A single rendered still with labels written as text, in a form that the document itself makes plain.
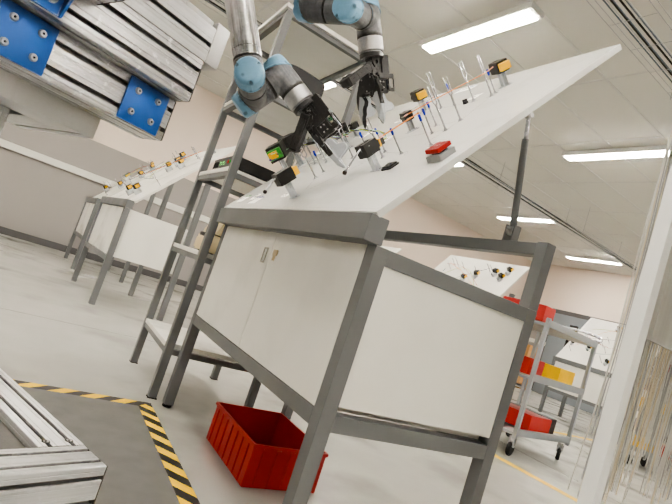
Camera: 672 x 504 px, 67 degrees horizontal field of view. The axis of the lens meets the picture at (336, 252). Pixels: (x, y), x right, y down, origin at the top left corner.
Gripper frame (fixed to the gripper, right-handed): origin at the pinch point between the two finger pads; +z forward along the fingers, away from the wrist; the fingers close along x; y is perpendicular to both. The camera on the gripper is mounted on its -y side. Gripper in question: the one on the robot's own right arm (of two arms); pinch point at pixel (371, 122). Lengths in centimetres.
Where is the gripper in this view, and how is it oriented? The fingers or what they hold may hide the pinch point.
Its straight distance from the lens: 156.1
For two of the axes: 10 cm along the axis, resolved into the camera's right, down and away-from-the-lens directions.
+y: 8.1, -1.3, 5.7
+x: -5.8, -0.2, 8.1
